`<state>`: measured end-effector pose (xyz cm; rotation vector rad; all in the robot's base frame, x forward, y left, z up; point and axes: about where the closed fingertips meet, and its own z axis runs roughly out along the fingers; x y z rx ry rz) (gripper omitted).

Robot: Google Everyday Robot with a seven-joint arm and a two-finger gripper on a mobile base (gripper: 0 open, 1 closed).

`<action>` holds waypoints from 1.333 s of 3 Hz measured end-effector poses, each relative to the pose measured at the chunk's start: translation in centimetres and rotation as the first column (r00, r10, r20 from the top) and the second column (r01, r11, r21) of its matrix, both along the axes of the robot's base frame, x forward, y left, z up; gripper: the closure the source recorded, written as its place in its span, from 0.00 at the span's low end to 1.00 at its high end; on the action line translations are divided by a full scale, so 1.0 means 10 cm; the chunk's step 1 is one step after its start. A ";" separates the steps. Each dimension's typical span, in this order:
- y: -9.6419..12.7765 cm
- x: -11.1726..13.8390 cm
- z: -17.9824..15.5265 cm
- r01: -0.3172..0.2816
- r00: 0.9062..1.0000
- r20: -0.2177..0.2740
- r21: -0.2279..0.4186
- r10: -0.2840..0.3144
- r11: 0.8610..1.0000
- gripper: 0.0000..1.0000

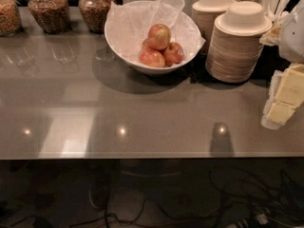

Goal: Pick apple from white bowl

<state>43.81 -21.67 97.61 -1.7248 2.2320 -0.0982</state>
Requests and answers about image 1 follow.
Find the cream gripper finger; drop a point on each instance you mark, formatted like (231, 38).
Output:
(286, 95)

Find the red-yellow apple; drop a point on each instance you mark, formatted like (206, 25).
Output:
(159, 36)

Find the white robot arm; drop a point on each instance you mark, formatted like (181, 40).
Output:
(291, 35)

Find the right red apple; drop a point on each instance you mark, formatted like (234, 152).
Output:
(173, 54)

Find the red apple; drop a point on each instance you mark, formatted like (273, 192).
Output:
(173, 54)
(152, 58)

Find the front left red apple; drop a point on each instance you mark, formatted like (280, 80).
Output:
(152, 58)

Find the white ceramic bowl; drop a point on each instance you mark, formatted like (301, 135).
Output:
(117, 45)

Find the white paper bowl liner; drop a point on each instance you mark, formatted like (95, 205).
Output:
(133, 26)

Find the black mat under bowls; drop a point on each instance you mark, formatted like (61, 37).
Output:
(268, 62)

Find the near stack of paper bowls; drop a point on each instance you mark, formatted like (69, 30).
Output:
(234, 47)

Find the stack of paper bowls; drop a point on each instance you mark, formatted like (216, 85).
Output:
(204, 14)
(234, 47)

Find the far stack of paper bowls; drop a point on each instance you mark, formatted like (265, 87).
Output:
(204, 14)

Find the right glass cereal jar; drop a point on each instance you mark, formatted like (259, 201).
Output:
(94, 13)

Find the glass cereal jar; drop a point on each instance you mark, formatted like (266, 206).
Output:
(10, 19)
(51, 15)
(94, 13)

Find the middle glass cereal jar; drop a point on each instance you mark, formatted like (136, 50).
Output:
(51, 15)

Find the left glass cereal jar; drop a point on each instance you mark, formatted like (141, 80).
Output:
(10, 19)

